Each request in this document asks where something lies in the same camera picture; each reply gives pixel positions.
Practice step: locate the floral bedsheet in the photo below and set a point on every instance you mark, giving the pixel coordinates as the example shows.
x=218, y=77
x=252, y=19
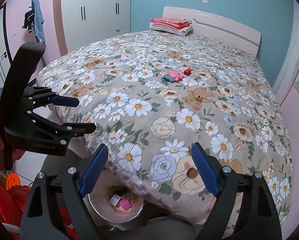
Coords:
x=189, y=105

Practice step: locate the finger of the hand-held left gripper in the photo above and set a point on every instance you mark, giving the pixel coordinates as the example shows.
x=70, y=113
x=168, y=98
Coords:
x=64, y=101
x=77, y=128

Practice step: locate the orange perforated disc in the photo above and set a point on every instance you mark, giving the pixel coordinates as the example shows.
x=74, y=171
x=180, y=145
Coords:
x=13, y=180

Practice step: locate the pink packet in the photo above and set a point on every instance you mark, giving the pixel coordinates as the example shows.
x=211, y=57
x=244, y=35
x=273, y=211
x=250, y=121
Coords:
x=177, y=76

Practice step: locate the small red box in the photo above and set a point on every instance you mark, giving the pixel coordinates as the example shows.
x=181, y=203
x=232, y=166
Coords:
x=187, y=71

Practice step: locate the folded pink blanket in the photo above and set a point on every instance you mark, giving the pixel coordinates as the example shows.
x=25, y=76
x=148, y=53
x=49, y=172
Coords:
x=169, y=23

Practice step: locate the teal small item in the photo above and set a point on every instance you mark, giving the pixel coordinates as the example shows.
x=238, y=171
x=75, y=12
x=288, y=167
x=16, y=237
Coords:
x=168, y=78

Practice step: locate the white lined waste bin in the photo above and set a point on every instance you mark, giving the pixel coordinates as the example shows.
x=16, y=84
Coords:
x=129, y=212

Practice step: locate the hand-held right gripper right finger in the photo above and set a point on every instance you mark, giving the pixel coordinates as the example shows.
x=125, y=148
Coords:
x=205, y=172

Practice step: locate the white wardrobe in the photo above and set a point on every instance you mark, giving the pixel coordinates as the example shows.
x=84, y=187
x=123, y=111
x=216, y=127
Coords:
x=99, y=10

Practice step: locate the hanging blue garment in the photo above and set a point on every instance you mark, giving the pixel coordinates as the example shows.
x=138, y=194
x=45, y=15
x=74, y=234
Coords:
x=38, y=20

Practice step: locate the cream bed headboard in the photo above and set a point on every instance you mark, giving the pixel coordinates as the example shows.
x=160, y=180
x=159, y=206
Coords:
x=227, y=27

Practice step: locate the red plastic bag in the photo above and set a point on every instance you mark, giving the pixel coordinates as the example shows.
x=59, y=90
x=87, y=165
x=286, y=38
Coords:
x=4, y=210

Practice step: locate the bright pink wrapper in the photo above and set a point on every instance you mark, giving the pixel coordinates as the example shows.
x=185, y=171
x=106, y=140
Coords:
x=125, y=204

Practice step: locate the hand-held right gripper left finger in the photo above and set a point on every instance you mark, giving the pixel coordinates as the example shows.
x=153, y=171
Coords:
x=93, y=172

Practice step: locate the small white box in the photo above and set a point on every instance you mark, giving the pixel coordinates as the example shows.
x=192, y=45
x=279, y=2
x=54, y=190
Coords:
x=115, y=200

